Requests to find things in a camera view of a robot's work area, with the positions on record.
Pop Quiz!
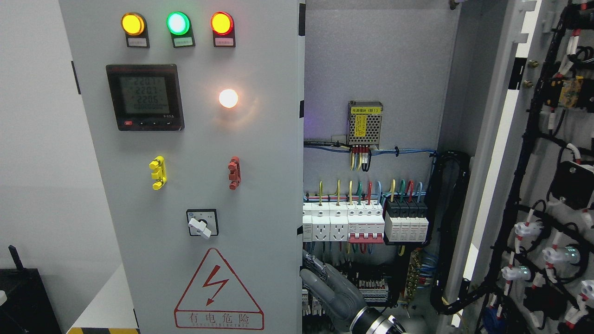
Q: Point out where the grey cabinet door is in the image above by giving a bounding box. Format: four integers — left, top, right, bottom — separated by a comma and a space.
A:
59, 0, 305, 334
451, 0, 593, 334

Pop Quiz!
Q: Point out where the red terminal connector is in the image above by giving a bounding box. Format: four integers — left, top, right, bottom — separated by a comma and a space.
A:
227, 156, 241, 190

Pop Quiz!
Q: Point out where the white socket breaker row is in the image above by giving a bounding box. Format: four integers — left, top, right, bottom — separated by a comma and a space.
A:
303, 202, 385, 244

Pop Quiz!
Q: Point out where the perforated metal power supply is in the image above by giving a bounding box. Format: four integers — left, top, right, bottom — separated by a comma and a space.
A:
347, 101, 383, 146

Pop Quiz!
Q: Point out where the white glowing indicator light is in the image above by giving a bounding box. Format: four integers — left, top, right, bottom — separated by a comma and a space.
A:
219, 89, 239, 109

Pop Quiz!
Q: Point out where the black white surge protector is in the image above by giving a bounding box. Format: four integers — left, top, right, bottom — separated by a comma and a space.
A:
384, 199, 429, 244

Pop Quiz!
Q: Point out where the grey electrical cabinet body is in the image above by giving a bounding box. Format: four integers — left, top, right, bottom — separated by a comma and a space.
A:
299, 0, 513, 334

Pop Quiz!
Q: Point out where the yellow terminal connector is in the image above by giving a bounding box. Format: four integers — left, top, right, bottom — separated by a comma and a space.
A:
149, 155, 167, 191

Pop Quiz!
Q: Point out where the lower relay terminal row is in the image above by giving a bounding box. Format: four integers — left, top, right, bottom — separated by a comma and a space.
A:
302, 268, 390, 317

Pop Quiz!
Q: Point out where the red electrical warning sticker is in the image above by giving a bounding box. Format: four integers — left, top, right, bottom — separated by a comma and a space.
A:
174, 248, 265, 330

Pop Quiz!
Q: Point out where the red indicator light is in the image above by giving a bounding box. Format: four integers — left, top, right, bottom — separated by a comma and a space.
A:
210, 11, 236, 47

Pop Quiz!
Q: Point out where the brass ground terminal bar right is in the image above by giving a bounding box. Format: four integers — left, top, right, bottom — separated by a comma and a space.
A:
403, 248, 422, 304

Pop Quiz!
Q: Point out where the black digital power meter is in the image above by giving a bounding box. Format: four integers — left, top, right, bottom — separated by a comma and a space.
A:
106, 64, 185, 131

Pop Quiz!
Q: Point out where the green indicator light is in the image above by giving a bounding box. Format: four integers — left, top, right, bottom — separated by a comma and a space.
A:
166, 11, 195, 47

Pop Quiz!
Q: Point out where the yellow indicator light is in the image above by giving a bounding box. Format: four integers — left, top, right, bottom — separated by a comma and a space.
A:
121, 12, 150, 48

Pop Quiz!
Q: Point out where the black box at left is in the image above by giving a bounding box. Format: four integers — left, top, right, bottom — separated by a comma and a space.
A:
0, 245, 61, 334

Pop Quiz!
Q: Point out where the white rotary selector switch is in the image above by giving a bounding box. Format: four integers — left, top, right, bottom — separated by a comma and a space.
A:
186, 209, 219, 239

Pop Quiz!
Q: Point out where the black right cable conduit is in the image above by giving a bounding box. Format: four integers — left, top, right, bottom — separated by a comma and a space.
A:
429, 151, 495, 316

